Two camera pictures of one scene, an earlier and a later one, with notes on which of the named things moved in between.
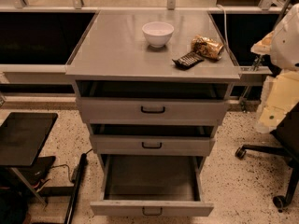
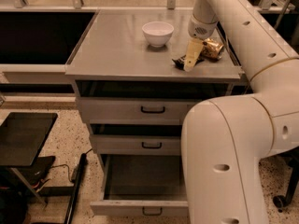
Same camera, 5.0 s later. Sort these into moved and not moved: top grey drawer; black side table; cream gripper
Moved: cream gripper
Not moved: black side table; top grey drawer
